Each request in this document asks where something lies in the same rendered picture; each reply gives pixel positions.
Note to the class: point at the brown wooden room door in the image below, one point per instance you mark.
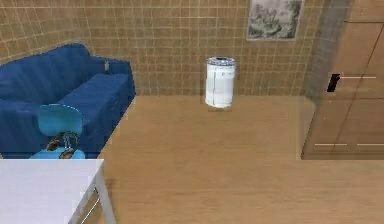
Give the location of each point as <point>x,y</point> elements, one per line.
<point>353,100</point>

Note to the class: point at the light blue chair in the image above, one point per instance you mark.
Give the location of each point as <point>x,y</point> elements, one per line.
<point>58,120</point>

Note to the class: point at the white table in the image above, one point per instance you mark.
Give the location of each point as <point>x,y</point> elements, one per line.
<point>40,190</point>

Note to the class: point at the blue sofa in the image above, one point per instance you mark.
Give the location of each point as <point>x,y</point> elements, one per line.
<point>96,96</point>

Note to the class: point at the grey framed wall picture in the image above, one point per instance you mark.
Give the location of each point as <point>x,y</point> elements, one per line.
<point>274,19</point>

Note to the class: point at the white cylindrical bin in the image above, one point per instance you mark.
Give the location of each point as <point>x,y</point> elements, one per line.
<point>220,83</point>

